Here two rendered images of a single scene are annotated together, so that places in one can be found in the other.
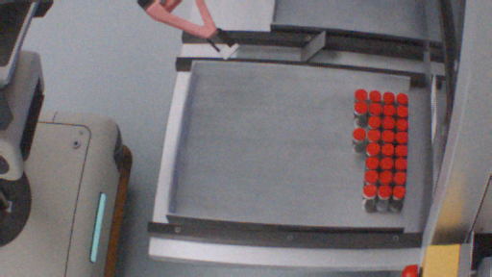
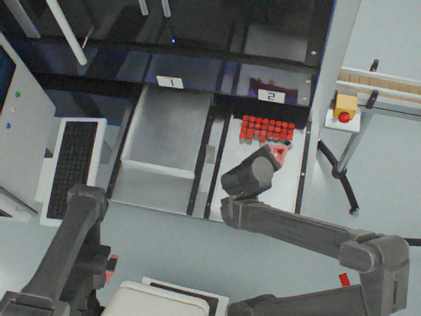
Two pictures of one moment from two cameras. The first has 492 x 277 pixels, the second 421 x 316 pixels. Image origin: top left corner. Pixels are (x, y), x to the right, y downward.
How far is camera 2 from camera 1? 0.92 m
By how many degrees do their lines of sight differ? 37
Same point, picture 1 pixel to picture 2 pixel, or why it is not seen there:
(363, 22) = (191, 132)
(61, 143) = not seen: outside the picture
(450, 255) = (341, 98)
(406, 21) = (192, 111)
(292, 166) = not seen: hidden behind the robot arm
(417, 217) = (297, 123)
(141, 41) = not seen: hidden behind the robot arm
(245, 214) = (287, 192)
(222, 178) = (269, 201)
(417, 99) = (237, 115)
